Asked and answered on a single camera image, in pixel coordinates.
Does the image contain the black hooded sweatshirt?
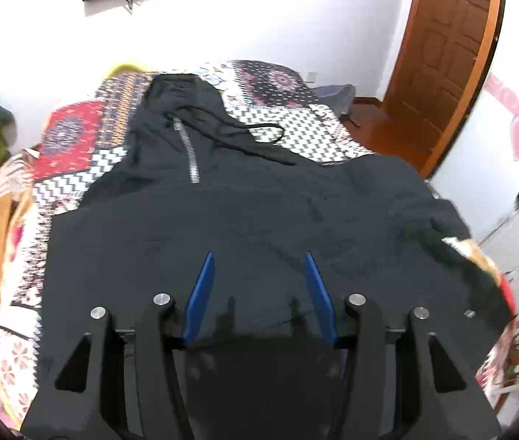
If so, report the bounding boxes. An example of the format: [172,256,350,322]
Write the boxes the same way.
[21,72,517,440]

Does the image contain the brown wooden door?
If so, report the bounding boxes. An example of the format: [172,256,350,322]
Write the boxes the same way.
[382,0,501,178]

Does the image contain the colourful patchwork bedspread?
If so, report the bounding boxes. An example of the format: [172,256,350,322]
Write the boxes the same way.
[0,59,519,427]

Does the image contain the white sliding wardrobe door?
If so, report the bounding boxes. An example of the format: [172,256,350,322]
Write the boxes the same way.
[430,0,519,241]

